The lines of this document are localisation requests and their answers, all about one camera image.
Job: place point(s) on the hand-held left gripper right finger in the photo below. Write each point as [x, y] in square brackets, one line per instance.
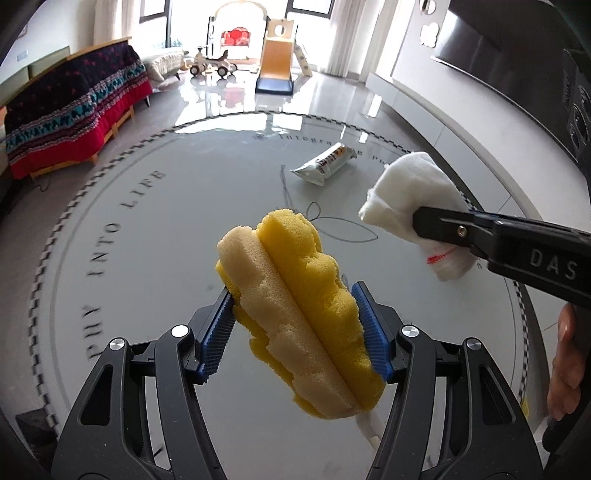
[374, 332]

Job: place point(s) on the white flower wall decoration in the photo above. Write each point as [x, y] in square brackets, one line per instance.
[429, 33]

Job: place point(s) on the grey-green sofa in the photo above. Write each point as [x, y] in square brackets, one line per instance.
[37, 69]

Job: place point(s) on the ride-on toy car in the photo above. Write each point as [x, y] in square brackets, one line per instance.
[212, 62]

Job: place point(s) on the yellow sponge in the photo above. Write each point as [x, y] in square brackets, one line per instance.
[295, 314]

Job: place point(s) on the person's right hand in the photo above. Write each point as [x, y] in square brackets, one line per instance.
[570, 364]

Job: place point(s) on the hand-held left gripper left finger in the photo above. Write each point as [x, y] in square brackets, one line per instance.
[217, 332]

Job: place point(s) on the red and white playhouse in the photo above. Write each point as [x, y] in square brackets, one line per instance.
[238, 32]

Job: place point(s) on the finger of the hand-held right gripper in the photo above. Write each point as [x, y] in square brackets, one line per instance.
[452, 230]

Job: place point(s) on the silver toothpaste tube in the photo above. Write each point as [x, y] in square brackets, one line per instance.
[325, 162]

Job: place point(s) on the white low cabinet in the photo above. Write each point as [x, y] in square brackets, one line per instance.
[461, 124]

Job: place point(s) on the wall-mounted television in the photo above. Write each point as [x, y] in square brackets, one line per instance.
[508, 37]

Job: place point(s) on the wooden children's slide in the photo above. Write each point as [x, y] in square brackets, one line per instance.
[279, 60]

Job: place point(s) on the wooden bench frame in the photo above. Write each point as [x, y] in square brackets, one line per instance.
[120, 120]

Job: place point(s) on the white cloth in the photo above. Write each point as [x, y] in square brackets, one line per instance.
[411, 198]

